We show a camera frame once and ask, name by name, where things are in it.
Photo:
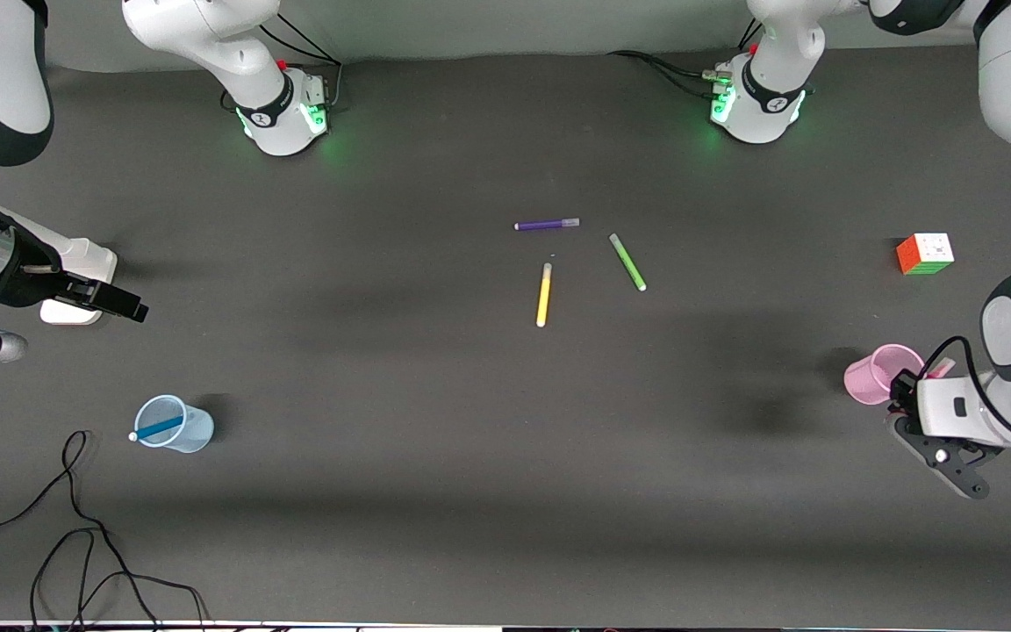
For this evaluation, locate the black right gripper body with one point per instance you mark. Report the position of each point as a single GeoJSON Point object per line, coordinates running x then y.
{"type": "Point", "coordinates": [32, 283]}

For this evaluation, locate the pink marker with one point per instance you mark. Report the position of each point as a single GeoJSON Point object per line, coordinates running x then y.
{"type": "Point", "coordinates": [942, 369]}

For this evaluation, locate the blue marker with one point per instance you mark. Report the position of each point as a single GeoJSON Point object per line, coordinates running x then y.
{"type": "Point", "coordinates": [159, 428]}

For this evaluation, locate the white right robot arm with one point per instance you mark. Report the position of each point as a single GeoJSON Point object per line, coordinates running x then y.
{"type": "Point", "coordinates": [207, 26]}

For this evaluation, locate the pink plastic cup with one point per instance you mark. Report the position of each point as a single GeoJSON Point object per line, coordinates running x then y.
{"type": "Point", "coordinates": [870, 377]}

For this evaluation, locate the colourful puzzle cube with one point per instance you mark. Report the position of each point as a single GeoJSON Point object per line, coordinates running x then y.
{"type": "Point", "coordinates": [925, 254]}

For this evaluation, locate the light blue plastic cup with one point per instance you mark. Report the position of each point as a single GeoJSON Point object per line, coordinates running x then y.
{"type": "Point", "coordinates": [194, 430]}

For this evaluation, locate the green marker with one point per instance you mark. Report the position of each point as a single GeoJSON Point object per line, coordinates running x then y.
{"type": "Point", "coordinates": [627, 262]}

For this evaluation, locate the yellow marker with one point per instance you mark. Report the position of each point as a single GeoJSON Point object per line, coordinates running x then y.
{"type": "Point", "coordinates": [544, 297]}

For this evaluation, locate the purple marker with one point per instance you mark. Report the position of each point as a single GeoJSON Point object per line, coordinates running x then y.
{"type": "Point", "coordinates": [545, 225]}

